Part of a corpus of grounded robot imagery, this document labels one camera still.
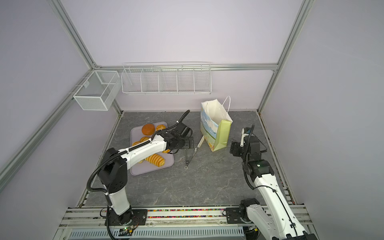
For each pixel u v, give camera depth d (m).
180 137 0.70
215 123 0.79
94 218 0.75
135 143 0.96
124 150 0.50
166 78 0.99
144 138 0.99
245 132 0.67
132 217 0.73
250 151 0.57
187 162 0.91
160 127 1.06
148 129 1.06
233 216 0.74
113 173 0.47
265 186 0.47
